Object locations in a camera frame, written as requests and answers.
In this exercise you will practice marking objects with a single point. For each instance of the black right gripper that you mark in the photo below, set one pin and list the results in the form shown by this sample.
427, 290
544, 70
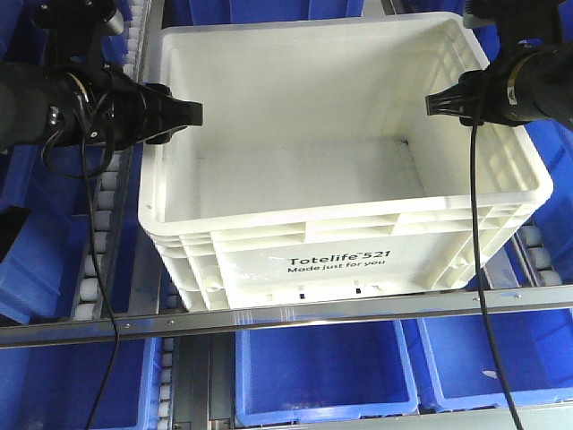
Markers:
489, 86

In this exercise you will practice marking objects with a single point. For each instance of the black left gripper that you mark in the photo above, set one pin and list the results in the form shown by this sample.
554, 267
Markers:
114, 104

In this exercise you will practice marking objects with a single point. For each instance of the white plastic tote bin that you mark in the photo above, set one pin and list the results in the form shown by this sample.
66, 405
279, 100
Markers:
317, 174

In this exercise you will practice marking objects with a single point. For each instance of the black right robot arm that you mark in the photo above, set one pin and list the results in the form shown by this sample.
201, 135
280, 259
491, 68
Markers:
533, 84

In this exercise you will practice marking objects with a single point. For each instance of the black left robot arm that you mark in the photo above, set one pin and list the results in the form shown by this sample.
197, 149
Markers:
67, 105

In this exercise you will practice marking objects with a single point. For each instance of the tall blue bin left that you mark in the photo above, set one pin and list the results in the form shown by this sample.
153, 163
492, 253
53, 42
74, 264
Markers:
41, 204

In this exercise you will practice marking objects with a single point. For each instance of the blue bin lower right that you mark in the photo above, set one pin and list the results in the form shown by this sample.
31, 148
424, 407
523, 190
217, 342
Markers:
454, 369

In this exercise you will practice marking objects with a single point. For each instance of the blue bin lower middle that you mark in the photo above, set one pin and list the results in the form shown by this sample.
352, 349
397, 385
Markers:
323, 373

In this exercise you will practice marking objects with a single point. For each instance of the blue bin lower left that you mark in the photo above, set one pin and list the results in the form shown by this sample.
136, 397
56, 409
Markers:
57, 387

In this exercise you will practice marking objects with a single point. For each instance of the right roller conveyor track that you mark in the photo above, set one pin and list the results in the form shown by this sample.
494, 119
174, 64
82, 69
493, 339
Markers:
534, 258

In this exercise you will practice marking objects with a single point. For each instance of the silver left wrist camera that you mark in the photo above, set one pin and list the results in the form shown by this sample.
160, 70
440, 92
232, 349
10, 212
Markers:
75, 30

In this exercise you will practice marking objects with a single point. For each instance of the silver front shelf rail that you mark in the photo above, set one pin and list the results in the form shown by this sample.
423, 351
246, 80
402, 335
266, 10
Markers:
352, 311

